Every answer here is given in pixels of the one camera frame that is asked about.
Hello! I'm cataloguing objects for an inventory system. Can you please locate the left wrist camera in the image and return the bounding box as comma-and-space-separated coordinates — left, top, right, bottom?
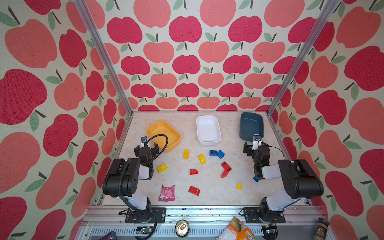
141, 136, 148, 147

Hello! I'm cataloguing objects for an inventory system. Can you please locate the dark teal plastic container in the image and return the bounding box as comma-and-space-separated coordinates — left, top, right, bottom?
239, 112, 265, 142

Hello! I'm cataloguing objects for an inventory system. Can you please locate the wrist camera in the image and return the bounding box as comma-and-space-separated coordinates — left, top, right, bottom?
141, 136, 148, 147
252, 134, 262, 151

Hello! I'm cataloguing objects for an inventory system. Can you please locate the red curved lego brick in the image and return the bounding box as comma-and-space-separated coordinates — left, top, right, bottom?
190, 169, 199, 175

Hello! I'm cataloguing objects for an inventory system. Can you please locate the yellow lego brick upright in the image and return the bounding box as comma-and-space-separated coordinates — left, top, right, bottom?
183, 150, 190, 160

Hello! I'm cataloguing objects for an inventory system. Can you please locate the white plastic container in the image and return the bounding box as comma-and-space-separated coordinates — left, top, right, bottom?
196, 115, 222, 146

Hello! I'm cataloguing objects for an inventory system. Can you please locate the red lego brick angled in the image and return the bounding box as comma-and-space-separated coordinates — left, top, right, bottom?
221, 170, 229, 178

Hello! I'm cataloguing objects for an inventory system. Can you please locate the orange snack bag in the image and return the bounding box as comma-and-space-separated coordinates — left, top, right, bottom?
216, 217, 256, 240

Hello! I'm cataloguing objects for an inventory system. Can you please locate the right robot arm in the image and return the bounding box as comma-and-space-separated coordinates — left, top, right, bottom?
243, 141, 324, 223

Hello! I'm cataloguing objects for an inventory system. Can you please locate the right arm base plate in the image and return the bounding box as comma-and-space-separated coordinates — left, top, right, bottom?
241, 207, 286, 224

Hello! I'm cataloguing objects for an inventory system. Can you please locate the aluminium frame post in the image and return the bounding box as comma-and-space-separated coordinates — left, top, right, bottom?
266, 0, 342, 115
74, 1, 133, 117

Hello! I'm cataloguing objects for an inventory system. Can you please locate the right aluminium frame post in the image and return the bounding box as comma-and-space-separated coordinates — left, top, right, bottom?
266, 0, 342, 115

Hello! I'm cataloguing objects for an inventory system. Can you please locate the red lego brick front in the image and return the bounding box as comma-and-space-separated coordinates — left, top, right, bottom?
188, 186, 201, 196

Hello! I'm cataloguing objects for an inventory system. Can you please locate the yellow plastic container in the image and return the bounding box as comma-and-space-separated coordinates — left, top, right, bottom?
146, 120, 181, 153

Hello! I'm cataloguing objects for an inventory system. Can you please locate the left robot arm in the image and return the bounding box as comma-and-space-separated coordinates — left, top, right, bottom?
102, 134, 169, 214

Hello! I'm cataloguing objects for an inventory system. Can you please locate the left aluminium frame post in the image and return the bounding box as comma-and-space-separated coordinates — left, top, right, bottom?
74, 1, 133, 117

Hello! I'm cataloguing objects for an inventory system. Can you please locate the soda can top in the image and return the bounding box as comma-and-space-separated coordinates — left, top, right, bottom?
175, 220, 190, 238

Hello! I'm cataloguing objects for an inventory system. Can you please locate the blue flat lego brick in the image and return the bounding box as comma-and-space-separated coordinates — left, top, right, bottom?
209, 150, 217, 156

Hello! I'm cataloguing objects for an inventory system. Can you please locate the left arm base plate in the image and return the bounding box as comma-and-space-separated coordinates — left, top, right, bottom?
125, 208, 167, 224

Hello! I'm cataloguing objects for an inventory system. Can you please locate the yellow curved lego brick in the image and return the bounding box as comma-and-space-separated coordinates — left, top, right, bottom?
198, 154, 207, 165

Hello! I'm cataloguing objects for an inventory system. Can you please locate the front aluminium rail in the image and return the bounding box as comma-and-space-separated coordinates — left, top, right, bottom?
83, 205, 326, 225

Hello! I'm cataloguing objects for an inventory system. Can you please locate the dark glass jar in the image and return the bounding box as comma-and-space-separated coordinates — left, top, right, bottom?
314, 218, 330, 240

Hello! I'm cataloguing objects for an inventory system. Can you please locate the blue cube lego brick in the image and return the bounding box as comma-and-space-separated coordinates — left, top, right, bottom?
217, 150, 225, 159

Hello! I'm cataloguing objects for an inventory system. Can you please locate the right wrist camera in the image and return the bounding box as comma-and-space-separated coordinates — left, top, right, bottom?
252, 134, 262, 151

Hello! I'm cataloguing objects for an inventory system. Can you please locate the pink snack packet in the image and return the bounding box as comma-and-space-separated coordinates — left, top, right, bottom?
159, 185, 176, 202

